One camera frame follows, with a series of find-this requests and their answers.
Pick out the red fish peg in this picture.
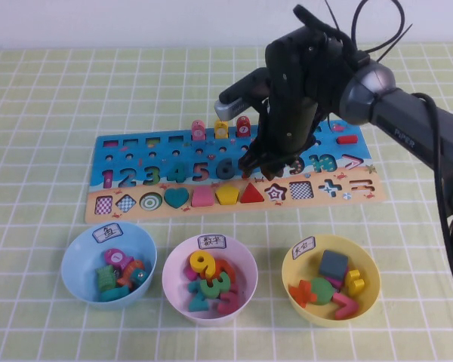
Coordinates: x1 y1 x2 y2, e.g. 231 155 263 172
236 115 252 137

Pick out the thin black cable loop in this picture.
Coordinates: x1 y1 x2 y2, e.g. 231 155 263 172
322 0 414 61

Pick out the pink number piece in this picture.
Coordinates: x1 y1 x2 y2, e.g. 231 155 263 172
217 288 239 314

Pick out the green checked tablecloth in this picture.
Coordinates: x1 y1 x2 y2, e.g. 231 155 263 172
0 43 453 362

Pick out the teal number two piece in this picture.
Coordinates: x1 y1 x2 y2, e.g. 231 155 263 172
187 281 212 313

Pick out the light yellow plastic bowl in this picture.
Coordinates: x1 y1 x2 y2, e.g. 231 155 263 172
281 234 381 328

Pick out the light blue plastic bowl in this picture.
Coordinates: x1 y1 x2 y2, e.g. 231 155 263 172
60 221 158 311

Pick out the red triangle piece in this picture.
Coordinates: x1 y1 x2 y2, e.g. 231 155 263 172
239 183 266 204

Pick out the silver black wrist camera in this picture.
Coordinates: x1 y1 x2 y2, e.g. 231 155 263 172
214 69 275 121

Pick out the orange number piece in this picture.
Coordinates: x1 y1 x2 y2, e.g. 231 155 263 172
207 259 237 290

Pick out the green fish piece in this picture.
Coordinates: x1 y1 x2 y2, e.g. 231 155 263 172
95 265 116 293

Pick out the light pink plastic bowl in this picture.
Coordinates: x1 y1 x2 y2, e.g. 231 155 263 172
162 234 258 326

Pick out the pink greater-than sign piece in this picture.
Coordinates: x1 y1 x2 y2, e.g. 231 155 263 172
331 293 360 321

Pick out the orange cross sign piece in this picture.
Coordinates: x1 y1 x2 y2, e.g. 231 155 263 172
288 279 317 308

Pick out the orange fish piece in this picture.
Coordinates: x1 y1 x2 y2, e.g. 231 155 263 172
116 259 146 290

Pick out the magenta fish piece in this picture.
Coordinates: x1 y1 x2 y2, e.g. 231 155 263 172
104 247 131 269

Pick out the pink trapezoid piece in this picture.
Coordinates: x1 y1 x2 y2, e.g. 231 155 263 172
190 187 214 207

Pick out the magenta flat shape piece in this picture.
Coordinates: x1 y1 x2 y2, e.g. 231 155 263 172
330 265 350 290

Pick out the green number three piece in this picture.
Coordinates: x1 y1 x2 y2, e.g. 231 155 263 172
202 271 233 299

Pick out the dark grey square piece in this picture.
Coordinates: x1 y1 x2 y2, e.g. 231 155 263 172
317 249 349 280

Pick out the green circle piece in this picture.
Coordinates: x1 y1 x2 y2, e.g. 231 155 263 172
309 277 335 305

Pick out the pink fish peg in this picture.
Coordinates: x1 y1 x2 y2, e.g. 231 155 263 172
190 119 206 142

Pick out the yellow equals sign piece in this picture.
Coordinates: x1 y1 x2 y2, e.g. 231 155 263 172
343 268 365 297

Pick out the dark blue number six piece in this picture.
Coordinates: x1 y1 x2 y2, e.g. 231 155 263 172
215 158 236 181

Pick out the teal fish piece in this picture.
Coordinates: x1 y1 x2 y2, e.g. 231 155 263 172
100 285 131 302

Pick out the yellow fish peg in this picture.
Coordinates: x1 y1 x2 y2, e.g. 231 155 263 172
214 119 230 140

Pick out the yellow number nine piece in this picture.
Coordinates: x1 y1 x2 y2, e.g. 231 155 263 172
188 250 217 282

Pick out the white handwritten paper label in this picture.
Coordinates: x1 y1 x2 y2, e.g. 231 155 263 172
198 234 227 250
292 236 319 260
92 222 126 244

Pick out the teal number four piece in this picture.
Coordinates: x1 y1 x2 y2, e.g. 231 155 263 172
166 162 188 184

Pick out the blue ocean number puzzle board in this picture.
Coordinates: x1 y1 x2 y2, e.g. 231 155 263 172
83 119 386 223

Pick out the yellow pentagon piece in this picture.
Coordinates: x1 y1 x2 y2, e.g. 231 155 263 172
215 184 239 206

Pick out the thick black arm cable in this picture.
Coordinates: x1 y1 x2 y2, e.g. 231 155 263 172
411 92 453 299

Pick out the teal heart piece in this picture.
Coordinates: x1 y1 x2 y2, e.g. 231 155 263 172
163 187 190 209

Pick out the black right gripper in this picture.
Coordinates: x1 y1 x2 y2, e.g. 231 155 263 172
239 29 328 173

